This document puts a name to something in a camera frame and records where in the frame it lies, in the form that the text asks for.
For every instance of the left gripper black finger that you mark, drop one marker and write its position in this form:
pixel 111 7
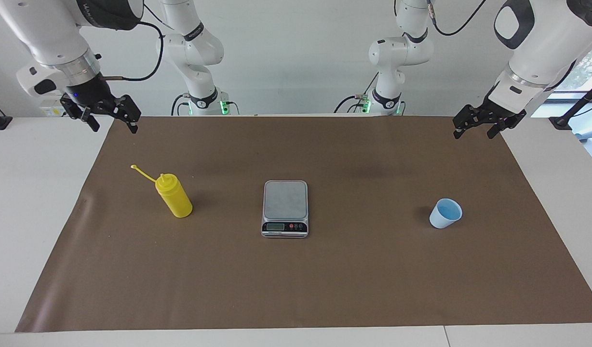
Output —
pixel 503 124
pixel 467 118

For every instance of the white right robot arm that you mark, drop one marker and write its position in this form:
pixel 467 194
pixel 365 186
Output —
pixel 50 33

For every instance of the black stand with pole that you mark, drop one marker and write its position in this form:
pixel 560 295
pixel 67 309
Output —
pixel 561 121

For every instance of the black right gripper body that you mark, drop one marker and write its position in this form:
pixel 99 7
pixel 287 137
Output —
pixel 91 91

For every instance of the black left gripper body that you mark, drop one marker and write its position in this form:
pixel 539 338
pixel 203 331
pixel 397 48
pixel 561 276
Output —
pixel 496 106

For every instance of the small blue object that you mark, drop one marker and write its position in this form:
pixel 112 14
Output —
pixel 585 135

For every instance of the light blue cup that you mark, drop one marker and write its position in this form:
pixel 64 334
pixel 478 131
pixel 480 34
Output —
pixel 444 214

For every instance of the silver digital kitchen scale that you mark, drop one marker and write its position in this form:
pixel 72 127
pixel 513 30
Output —
pixel 285 202

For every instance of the brown table mat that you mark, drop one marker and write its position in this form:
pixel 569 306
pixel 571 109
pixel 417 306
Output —
pixel 325 284

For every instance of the yellow squeeze bottle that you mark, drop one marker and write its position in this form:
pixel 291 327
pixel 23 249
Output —
pixel 175 197

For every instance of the white wall power outlet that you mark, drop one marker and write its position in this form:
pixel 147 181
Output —
pixel 50 112

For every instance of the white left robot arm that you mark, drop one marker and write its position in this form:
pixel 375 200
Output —
pixel 542 43

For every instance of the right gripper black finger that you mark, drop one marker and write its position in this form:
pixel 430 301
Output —
pixel 129 111
pixel 91 123

